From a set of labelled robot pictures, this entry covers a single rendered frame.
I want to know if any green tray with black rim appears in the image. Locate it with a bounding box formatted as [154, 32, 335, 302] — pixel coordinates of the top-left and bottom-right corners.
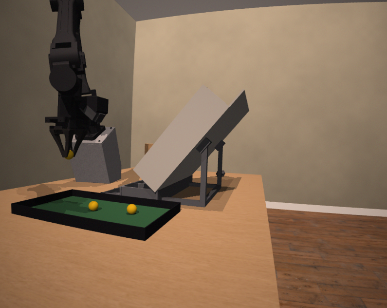
[11, 189, 181, 241]

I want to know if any grey slanted panel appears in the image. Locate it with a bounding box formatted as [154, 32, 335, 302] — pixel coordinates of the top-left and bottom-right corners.
[101, 85, 249, 200]

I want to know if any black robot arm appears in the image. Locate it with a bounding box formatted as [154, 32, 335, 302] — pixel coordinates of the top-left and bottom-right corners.
[48, 0, 109, 140]

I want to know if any orange-yellow ball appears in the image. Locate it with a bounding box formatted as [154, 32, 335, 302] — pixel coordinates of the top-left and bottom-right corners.
[127, 204, 137, 214]
[89, 201, 98, 211]
[65, 150, 74, 159]

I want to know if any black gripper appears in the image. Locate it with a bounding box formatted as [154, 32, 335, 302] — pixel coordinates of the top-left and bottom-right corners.
[45, 96, 92, 157]

